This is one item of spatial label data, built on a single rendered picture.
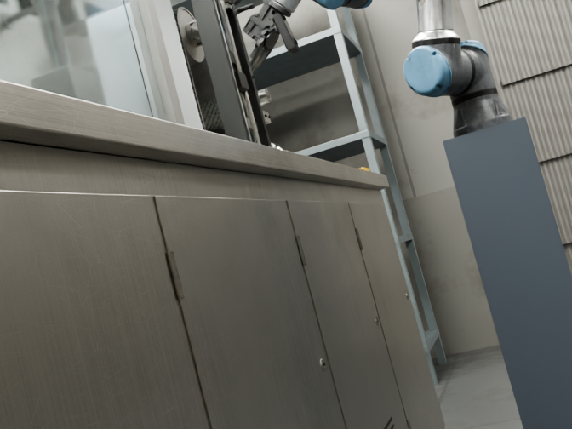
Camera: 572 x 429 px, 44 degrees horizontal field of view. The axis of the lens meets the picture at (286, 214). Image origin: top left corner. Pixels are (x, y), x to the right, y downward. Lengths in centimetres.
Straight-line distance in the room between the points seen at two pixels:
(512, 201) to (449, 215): 228
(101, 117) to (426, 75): 112
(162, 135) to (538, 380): 123
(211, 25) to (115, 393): 113
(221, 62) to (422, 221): 258
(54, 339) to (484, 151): 133
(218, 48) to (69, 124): 101
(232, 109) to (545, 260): 81
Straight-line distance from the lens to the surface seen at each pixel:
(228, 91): 162
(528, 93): 403
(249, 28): 207
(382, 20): 423
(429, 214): 404
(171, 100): 104
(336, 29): 352
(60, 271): 64
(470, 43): 186
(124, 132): 75
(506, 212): 176
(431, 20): 175
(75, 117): 68
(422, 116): 410
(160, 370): 75
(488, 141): 177
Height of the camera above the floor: 70
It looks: 4 degrees up
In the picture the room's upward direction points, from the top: 15 degrees counter-clockwise
